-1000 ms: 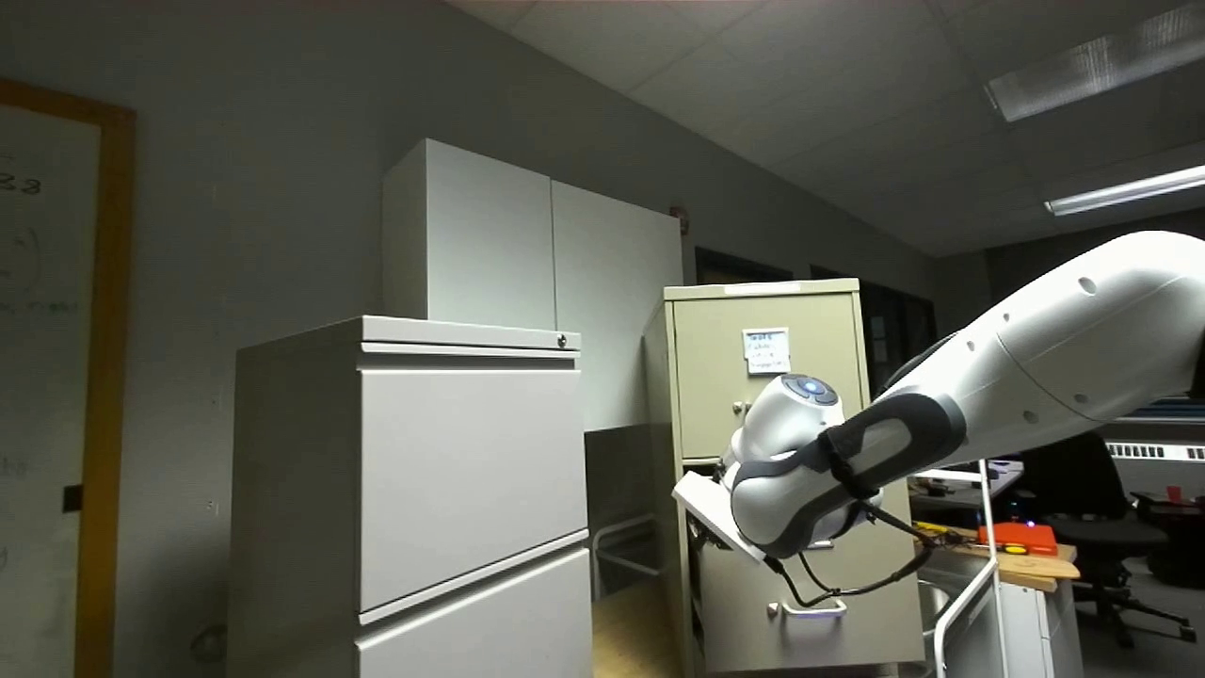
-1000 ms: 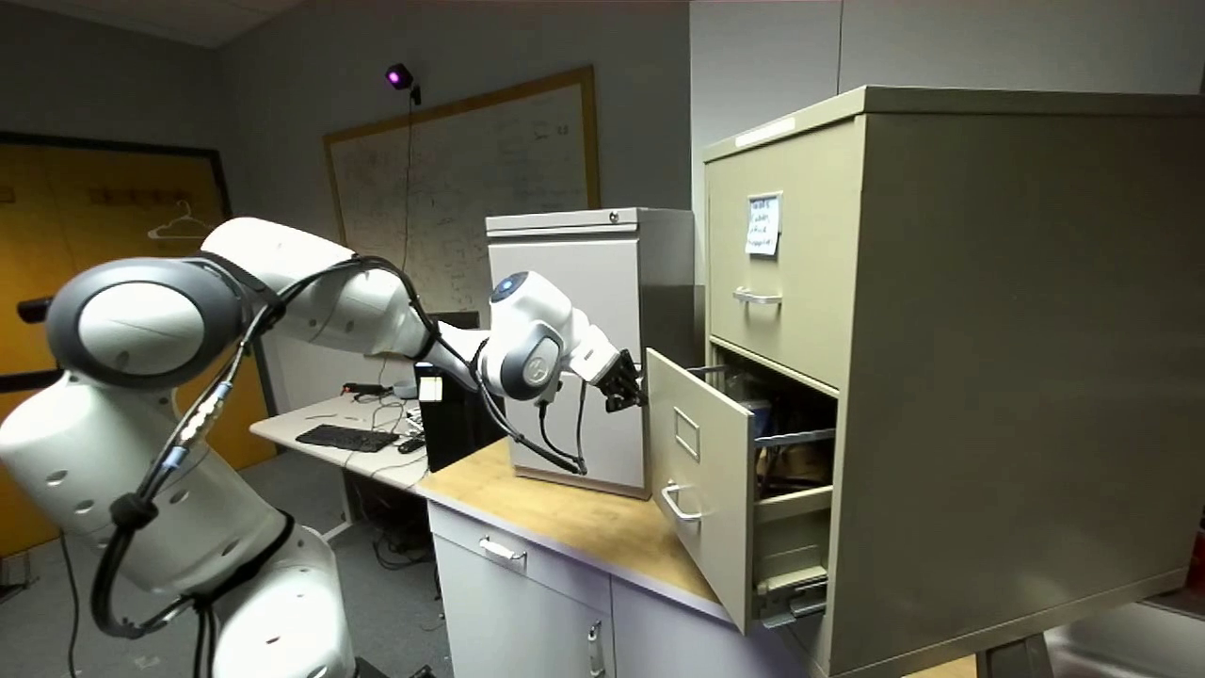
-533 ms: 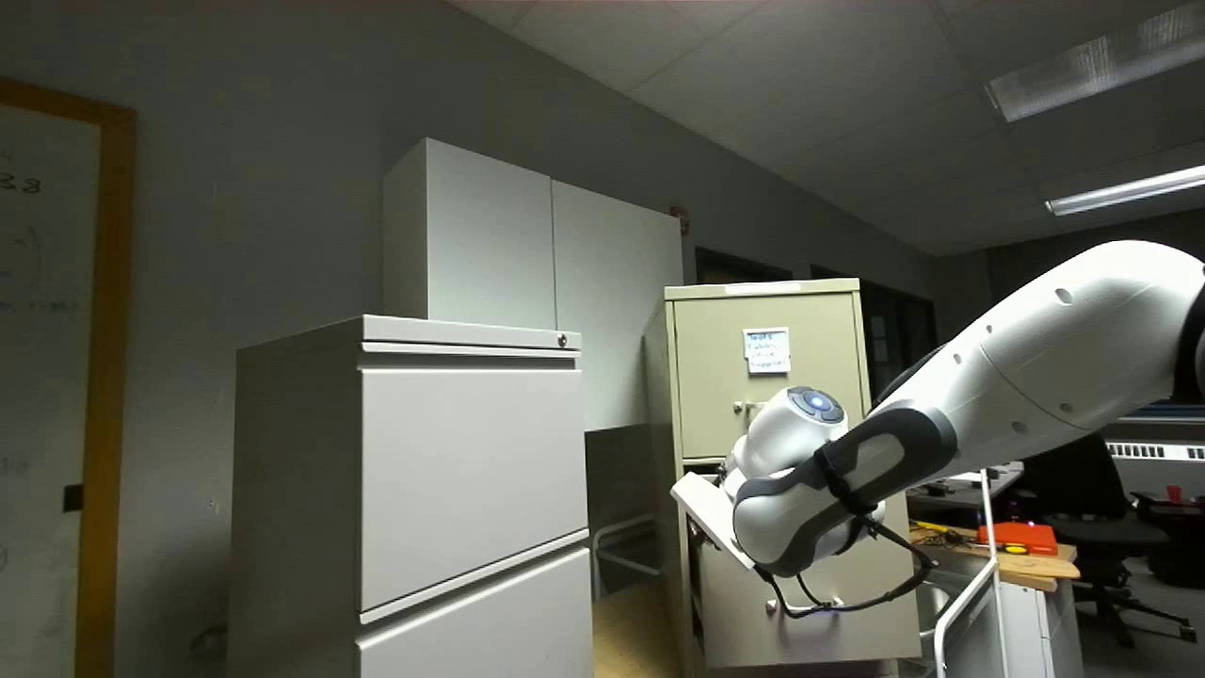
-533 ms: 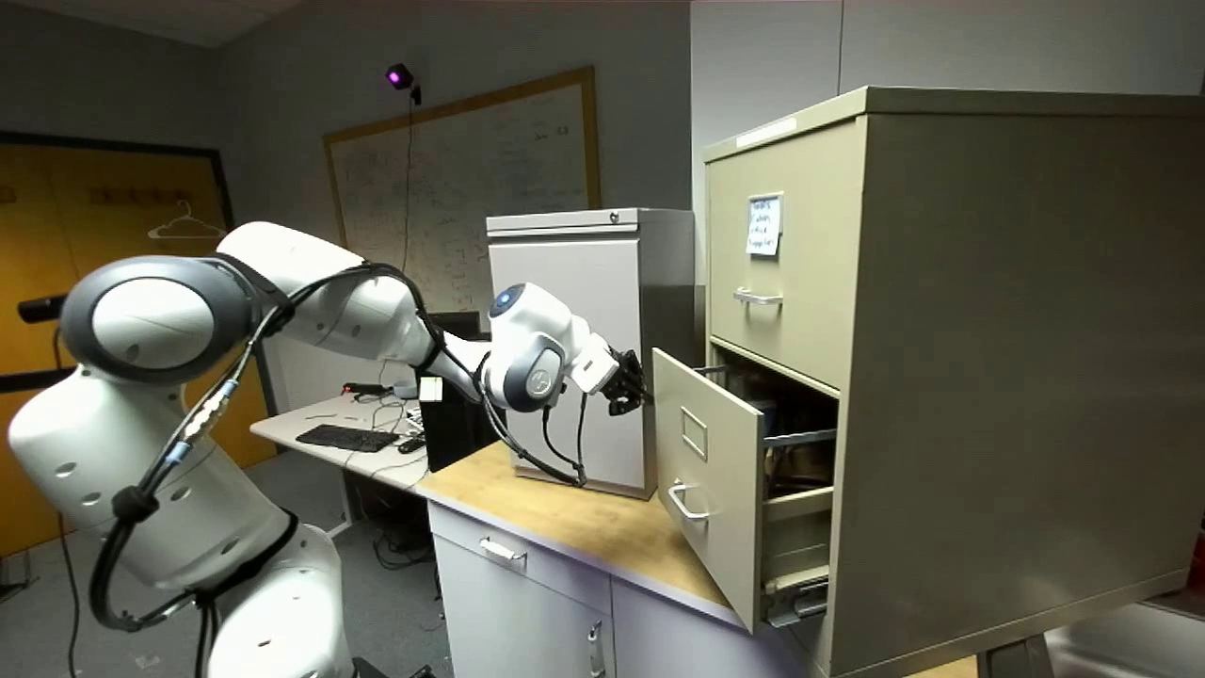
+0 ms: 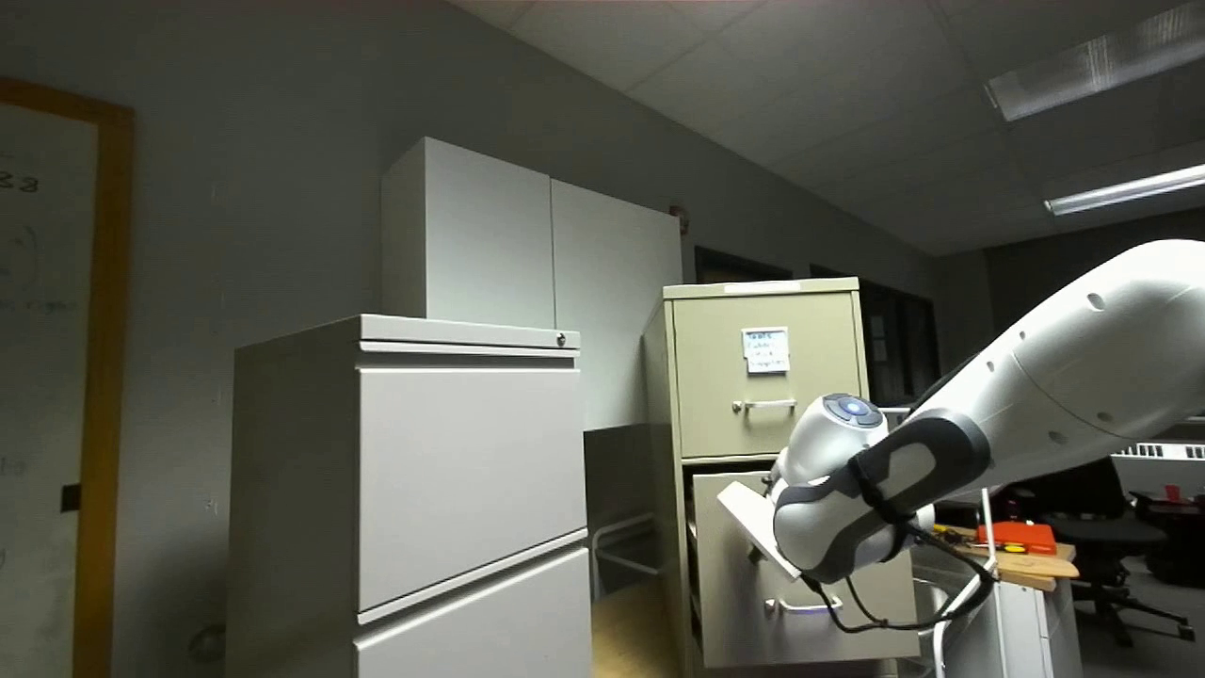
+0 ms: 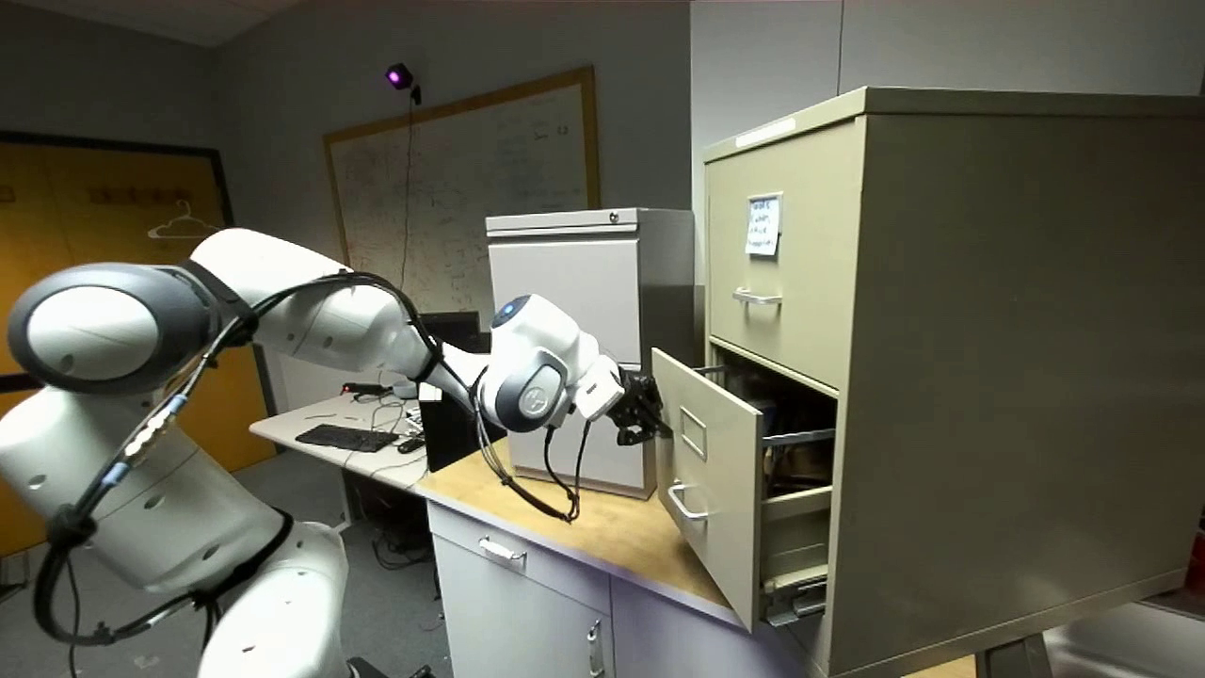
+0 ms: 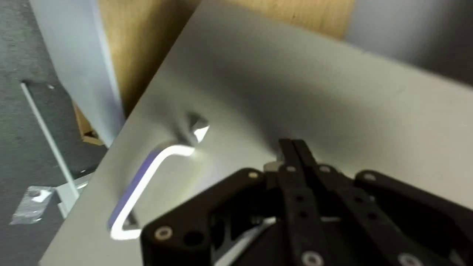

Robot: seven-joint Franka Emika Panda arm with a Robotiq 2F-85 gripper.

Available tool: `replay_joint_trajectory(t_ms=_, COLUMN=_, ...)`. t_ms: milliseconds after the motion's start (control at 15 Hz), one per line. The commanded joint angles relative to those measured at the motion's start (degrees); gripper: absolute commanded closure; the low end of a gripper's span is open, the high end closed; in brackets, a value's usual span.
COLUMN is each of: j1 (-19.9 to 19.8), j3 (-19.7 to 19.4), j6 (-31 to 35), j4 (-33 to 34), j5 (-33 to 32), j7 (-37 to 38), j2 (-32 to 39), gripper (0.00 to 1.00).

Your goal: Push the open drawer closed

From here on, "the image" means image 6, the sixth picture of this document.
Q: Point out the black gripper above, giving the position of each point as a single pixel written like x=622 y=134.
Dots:
x=640 y=410

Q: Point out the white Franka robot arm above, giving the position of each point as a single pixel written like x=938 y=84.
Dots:
x=115 y=326

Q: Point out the beige open filing drawer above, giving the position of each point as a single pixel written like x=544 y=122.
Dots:
x=716 y=503

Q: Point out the beige closed filing drawer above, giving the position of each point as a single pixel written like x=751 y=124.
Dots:
x=803 y=345

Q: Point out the grey metal filing cabinet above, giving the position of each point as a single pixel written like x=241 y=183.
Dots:
x=577 y=264

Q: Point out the black computer tower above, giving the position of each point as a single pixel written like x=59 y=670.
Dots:
x=445 y=434

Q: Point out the white paper label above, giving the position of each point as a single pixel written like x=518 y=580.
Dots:
x=763 y=227

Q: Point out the grey cabinet with wooden top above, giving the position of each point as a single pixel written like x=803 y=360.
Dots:
x=500 y=616

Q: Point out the wood-framed whiteboard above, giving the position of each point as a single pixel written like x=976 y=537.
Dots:
x=474 y=189

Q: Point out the black keyboard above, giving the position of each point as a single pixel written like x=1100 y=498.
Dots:
x=346 y=438

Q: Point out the white office desk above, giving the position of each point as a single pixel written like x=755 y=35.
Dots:
x=323 y=415

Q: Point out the beige metal filing cabinet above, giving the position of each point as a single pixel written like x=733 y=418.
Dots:
x=1028 y=377

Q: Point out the yellow black-framed board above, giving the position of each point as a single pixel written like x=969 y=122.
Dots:
x=75 y=200

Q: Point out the camera with purple light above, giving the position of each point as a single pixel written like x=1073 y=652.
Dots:
x=401 y=76

